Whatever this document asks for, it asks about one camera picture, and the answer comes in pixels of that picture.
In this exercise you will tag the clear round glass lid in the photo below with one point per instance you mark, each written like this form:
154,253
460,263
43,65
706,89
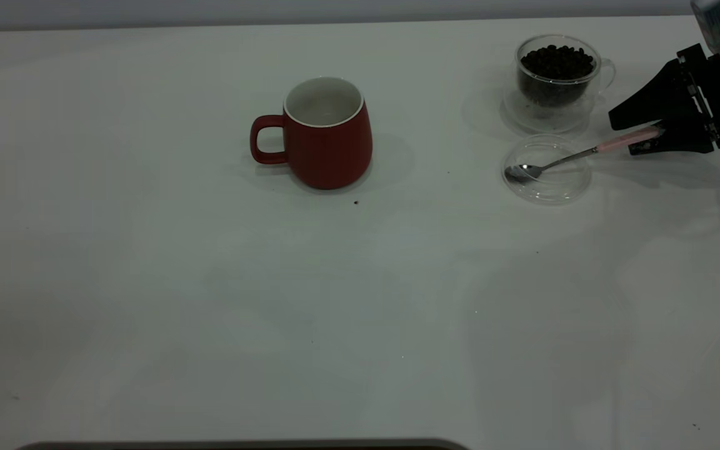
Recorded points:
554,190

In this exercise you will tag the dark coffee beans pile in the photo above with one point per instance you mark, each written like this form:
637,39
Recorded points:
557,62

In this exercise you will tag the red ceramic mug white inside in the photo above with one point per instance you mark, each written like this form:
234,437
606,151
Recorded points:
329,156

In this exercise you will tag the clear glass saucer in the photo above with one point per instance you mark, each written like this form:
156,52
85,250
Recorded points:
547,123

